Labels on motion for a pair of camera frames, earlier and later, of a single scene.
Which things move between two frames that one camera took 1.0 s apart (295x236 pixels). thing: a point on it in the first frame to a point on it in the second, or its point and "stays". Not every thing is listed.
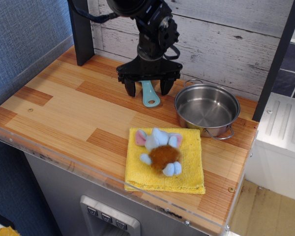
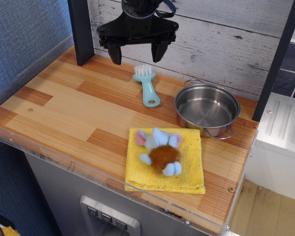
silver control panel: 103,221 stays
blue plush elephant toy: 163,154 stays
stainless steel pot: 211,108 stays
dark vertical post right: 288,31 stays
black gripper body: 138,70 to 125,30
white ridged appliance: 276,160 stays
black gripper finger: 131,87 to 115,53
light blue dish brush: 149,94 stays
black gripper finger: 166,84 to 158,49
